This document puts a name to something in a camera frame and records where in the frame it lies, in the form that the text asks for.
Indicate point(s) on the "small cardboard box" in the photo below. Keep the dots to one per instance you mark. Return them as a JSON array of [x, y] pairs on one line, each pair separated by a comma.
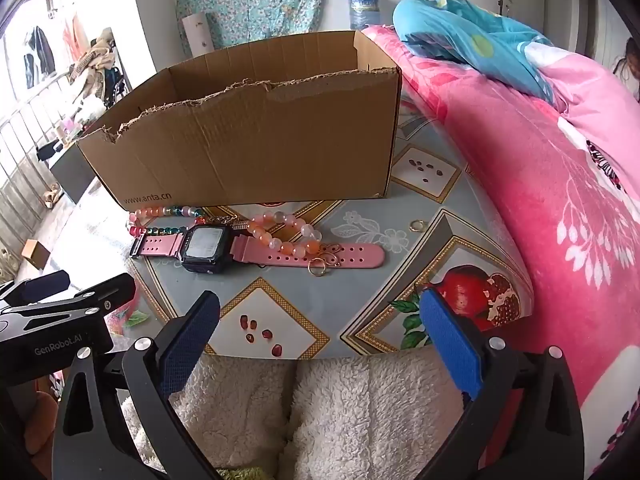
[[35, 253]]

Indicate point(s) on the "pile of clothes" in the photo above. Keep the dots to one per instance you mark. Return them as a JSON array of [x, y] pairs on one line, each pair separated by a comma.
[[95, 57]]

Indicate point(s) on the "gold butterfly pendant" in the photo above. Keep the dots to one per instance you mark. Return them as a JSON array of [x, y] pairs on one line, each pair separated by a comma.
[[330, 248]]

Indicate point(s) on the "white wardrobe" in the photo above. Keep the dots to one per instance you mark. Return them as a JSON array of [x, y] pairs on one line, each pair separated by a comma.
[[575, 0]]

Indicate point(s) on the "pink floral quilt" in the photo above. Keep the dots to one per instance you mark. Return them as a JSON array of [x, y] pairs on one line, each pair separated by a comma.
[[525, 185]]

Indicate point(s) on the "fruit print mattress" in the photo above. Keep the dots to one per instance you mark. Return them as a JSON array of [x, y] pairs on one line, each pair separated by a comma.
[[360, 280]]

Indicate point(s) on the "white fleece clothing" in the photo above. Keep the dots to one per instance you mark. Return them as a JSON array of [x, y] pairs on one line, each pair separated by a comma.
[[325, 410]]

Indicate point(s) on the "floral curtain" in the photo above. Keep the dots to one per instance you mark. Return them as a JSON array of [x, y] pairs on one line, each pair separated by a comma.
[[250, 0]]

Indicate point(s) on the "hanging pink garment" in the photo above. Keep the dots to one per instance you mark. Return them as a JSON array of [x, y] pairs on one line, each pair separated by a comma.
[[75, 35]]

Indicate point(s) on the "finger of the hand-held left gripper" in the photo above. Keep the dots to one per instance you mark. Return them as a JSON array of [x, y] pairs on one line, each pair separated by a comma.
[[107, 294], [45, 283]]

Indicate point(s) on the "black wrist watch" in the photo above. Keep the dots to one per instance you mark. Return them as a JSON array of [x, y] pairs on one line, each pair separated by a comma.
[[205, 247]]

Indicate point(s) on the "hanging dark jacket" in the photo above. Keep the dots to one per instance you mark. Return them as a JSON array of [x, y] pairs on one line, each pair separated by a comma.
[[37, 55]]

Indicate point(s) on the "metal railing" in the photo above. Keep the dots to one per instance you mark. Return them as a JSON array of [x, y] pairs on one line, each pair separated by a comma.
[[20, 125]]

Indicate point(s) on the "pale flat board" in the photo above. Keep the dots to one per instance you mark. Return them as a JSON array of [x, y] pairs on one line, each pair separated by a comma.
[[197, 35]]

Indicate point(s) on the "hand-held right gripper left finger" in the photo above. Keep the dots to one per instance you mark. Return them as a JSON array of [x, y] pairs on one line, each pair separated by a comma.
[[190, 345]]

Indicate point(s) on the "brown cardboard box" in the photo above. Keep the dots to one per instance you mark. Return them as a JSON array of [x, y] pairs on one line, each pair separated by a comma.
[[250, 150]]

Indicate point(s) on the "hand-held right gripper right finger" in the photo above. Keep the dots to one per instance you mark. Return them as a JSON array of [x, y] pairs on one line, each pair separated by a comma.
[[450, 345]]

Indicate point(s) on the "dark cabinet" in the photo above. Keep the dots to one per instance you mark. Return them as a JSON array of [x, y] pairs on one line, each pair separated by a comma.
[[70, 170]]

